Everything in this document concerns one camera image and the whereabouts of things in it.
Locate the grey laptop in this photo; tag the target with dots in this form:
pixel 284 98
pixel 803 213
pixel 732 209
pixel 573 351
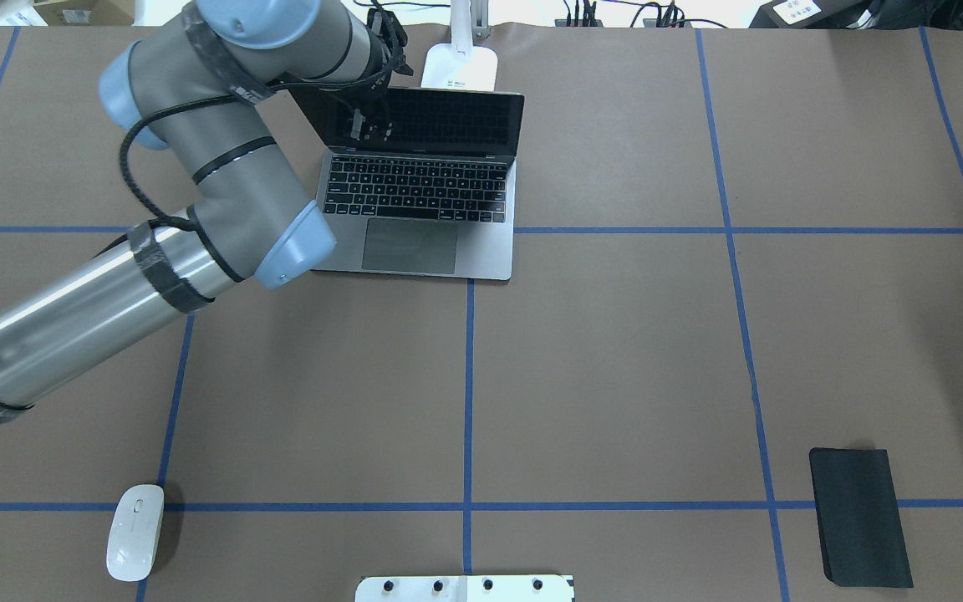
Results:
pixel 424 184

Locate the white desk lamp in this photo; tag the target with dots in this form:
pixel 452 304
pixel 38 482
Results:
pixel 462 64

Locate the white computer mouse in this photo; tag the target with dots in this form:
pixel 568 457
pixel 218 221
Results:
pixel 135 528

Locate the black mouse pad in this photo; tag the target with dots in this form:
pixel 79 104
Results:
pixel 860 533

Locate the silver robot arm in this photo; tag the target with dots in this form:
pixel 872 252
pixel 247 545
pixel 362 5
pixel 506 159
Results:
pixel 225 205

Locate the white camera stand column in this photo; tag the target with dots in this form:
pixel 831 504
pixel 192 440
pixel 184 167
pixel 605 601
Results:
pixel 492 587

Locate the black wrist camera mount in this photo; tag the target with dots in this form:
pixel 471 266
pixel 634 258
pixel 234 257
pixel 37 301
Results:
pixel 385 25

